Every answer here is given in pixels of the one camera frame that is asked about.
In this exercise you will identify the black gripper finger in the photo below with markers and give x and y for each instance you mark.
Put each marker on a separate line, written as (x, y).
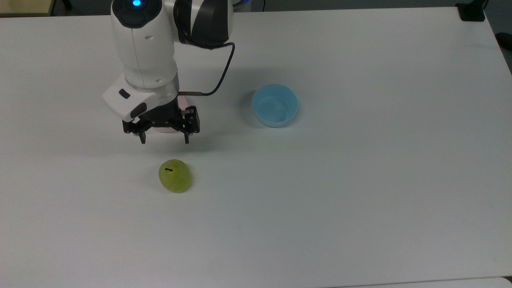
(191, 120)
(136, 128)

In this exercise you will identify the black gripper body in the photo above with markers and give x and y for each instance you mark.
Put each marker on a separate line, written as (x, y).
(164, 114)

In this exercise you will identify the green pear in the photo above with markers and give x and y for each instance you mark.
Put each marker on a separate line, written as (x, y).
(175, 176)

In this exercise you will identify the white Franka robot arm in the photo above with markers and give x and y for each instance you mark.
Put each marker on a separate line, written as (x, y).
(144, 48)

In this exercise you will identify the pink plastic bowl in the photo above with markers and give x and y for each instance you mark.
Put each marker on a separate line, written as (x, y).
(182, 103)

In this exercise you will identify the light blue plastic bowl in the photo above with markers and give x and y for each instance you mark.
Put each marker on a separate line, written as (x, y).
(275, 106)

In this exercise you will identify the wooden furniture board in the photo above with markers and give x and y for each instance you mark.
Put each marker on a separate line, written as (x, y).
(24, 7)

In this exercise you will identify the black table clamp mount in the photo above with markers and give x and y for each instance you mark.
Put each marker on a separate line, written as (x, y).
(472, 10)

